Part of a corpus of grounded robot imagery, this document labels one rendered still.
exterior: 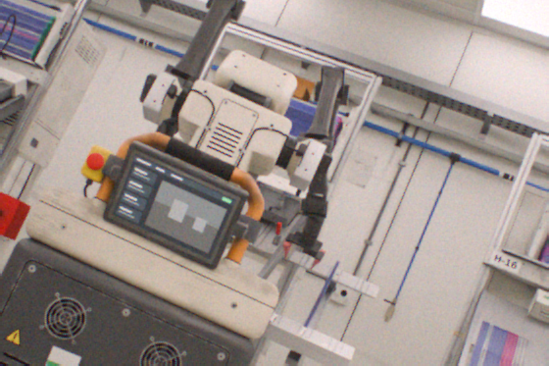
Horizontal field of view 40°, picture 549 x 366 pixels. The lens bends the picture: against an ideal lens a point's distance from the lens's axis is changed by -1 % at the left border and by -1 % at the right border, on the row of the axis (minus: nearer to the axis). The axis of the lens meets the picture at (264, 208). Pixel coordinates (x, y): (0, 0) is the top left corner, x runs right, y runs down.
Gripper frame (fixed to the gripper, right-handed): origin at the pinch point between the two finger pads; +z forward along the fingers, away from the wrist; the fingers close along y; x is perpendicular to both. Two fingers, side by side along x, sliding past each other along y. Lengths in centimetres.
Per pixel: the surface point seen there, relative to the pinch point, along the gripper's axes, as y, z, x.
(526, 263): -78, -5, -54
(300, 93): 40, -4, -114
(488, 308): -70, 10, -37
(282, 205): 18.3, 7.9, -38.7
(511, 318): -79, 9, -36
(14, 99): 154, 26, -52
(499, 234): -64, -7, -63
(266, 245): 16.2, 15.7, -20.6
